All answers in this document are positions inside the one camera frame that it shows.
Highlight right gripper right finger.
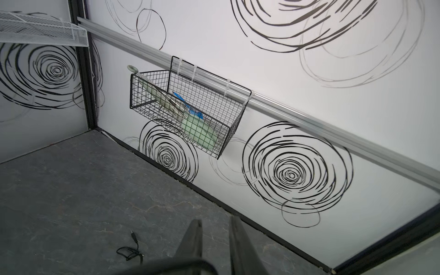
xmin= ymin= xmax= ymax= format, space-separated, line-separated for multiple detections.
xmin=229 ymin=215 xmax=269 ymax=275

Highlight green item in basket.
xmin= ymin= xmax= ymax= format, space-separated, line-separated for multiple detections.
xmin=181 ymin=114 xmax=218 ymax=150

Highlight black wire basket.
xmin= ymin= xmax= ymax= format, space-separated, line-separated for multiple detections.
xmin=127 ymin=56 xmax=253 ymax=159

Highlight black blue headphones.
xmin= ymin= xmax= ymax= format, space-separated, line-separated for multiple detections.
xmin=116 ymin=245 xmax=218 ymax=275

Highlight aluminium wall rail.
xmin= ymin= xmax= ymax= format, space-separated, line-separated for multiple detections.
xmin=78 ymin=17 xmax=440 ymax=191

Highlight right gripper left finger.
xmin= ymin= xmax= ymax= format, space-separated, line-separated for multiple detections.
xmin=174 ymin=219 xmax=203 ymax=258

